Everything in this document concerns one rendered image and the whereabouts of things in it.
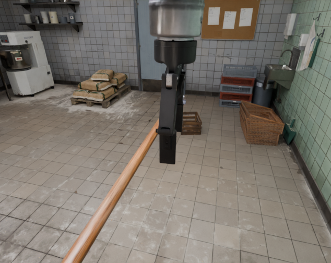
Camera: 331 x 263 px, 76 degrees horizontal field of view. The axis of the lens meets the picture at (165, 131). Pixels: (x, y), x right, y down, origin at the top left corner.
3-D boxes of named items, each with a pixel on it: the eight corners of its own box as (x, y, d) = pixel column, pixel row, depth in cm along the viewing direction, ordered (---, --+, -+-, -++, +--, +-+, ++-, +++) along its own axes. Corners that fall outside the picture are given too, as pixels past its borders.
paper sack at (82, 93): (89, 99, 420) (87, 92, 413) (72, 98, 425) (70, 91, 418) (102, 90, 474) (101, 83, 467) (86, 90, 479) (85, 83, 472)
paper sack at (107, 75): (109, 83, 424) (108, 74, 416) (91, 82, 423) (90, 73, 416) (116, 76, 479) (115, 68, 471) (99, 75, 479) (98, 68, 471)
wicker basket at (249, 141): (241, 143, 300) (244, 126, 287) (235, 126, 349) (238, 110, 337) (278, 146, 294) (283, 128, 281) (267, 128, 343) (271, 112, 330)
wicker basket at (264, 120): (245, 132, 290) (248, 114, 277) (237, 116, 339) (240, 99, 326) (282, 134, 284) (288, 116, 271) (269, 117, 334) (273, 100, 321)
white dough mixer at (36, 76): (27, 99, 462) (6, 33, 400) (6, 97, 475) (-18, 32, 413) (57, 87, 540) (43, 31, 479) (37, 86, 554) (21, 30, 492)
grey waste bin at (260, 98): (271, 110, 407) (278, 82, 381) (250, 108, 416) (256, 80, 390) (268, 104, 439) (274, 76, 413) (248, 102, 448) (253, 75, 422)
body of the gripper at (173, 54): (196, 40, 33) (192, 98, 37) (198, 37, 40) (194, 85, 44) (148, 39, 34) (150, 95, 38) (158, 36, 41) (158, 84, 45)
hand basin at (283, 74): (284, 110, 344) (302, 50, 301) (260, 108, 352) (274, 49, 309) (279, 100, 384) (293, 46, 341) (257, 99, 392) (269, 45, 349)
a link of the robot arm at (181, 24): (204, 2, 38) (202, 38, 41) (154, 2, 39) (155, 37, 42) (204, -3, 30) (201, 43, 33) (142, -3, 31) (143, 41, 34)
